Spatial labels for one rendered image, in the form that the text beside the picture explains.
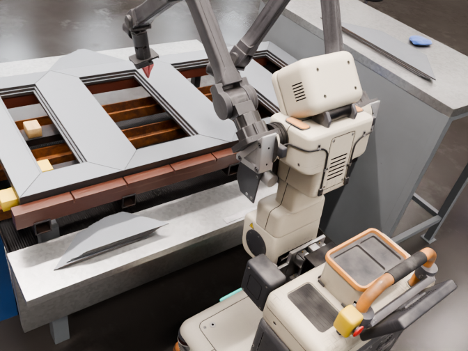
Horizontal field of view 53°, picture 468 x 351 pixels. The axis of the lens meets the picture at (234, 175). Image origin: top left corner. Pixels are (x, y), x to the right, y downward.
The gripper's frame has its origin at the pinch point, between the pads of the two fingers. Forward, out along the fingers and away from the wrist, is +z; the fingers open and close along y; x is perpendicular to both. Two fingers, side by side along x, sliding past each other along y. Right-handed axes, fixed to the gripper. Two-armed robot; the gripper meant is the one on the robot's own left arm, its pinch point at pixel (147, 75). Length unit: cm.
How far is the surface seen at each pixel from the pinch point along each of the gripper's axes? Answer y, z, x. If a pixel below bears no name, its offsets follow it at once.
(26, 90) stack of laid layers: 42, 5, -27
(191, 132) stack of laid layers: -4.2, 15.2, 24.0
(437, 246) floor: -128, 130, 84
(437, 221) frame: -128, 112, 78
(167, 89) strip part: -10.4, 15.3, -6.3
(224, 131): -15.4, 15.7, 30.9
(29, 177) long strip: 57, -2, 29
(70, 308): 65, 49, 46
